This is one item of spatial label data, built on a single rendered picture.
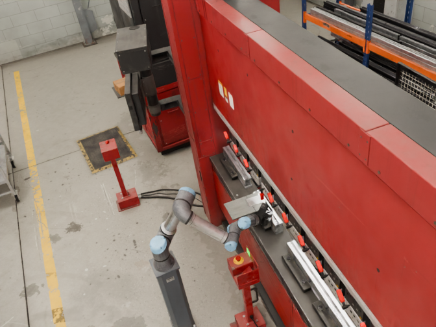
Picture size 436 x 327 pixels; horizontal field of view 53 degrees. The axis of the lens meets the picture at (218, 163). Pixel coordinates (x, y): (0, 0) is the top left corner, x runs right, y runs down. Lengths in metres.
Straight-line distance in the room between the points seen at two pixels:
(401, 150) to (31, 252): 4.08
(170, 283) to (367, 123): 2.09
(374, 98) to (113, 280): 3.16
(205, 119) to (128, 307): 1.76
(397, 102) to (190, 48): 1.98
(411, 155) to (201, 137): 2.51
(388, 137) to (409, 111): 0.18
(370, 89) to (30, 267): 3.81
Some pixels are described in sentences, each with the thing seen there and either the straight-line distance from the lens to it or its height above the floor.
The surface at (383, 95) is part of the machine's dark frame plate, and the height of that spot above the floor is 2.30.
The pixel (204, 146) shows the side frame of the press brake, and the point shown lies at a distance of 3.82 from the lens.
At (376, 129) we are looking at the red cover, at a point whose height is 2.30.
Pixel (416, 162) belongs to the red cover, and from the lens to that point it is 1.46.
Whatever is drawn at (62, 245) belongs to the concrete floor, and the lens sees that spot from 4.84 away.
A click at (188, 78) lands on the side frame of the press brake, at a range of 3.47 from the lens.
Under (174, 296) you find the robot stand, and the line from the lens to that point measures 3.40.
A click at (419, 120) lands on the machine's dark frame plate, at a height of 2.30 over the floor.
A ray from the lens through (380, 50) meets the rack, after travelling 4.37.
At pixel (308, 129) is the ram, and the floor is 2.05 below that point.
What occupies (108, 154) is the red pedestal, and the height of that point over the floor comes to 0.76.
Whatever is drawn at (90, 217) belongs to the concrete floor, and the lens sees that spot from 5.01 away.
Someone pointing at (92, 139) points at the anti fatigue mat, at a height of 0.01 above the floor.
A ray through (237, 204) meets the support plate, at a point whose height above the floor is 1.00.
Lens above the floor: 3.19
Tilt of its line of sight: 37 degrees down
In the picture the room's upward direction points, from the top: 9 degrees counter-clockwise
